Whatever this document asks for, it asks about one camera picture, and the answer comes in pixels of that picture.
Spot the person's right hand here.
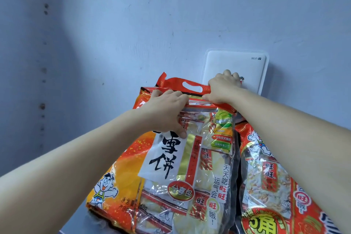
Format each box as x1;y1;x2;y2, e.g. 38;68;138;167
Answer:
202;70;244;105

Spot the person's left hand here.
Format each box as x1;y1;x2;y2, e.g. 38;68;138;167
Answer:
141;89;190;139

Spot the orange rice cracker bag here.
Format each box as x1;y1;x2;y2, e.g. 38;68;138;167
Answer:
86;72;242;234

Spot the person's right forearm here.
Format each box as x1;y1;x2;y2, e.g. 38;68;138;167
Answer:
230;88;351;224

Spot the person's left forearm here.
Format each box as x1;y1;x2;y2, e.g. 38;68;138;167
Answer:
0;108;154;234

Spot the red rice cracker bag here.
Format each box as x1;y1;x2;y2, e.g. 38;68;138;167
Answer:
234;121;344;234

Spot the white wireless router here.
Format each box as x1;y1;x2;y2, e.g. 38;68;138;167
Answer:
201;48;270;96

